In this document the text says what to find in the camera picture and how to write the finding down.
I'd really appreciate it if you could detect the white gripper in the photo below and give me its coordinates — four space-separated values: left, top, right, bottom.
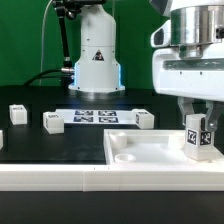
152 44 224 132

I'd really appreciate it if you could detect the white square table top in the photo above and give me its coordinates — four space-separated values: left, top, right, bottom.
103 128 224 166

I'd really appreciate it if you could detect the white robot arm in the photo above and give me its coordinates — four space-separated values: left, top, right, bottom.
71 0 224 131

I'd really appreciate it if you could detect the white fiducial marker sheet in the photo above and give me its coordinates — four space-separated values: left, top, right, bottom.
56 109 135 125

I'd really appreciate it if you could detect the white U-shaped fence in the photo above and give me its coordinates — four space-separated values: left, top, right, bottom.
0 129 224 193

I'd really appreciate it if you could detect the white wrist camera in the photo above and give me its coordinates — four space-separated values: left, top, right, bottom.
150 20 171 48

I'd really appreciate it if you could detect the black cable bundle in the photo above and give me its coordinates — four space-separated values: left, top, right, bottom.
22 68 74 88

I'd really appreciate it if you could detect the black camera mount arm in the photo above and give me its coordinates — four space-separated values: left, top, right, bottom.
52 0 107 68

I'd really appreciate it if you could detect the white cable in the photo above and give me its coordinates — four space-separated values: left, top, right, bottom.
39 0 54 87

